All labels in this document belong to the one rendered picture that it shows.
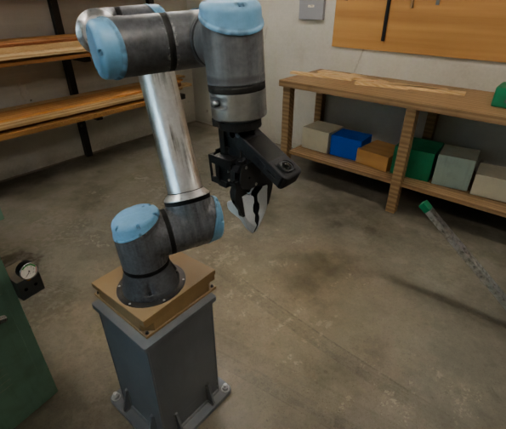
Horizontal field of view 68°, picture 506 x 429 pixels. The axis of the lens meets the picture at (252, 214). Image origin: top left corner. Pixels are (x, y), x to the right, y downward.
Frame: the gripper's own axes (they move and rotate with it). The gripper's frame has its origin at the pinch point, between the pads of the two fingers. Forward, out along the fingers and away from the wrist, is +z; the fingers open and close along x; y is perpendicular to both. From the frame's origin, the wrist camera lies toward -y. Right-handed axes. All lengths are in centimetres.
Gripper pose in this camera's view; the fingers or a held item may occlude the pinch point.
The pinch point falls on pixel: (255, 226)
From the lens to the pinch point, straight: 69.7
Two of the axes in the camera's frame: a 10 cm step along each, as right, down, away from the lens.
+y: -7.0, -3.1, 6.5
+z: 0.6, 8.7, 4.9
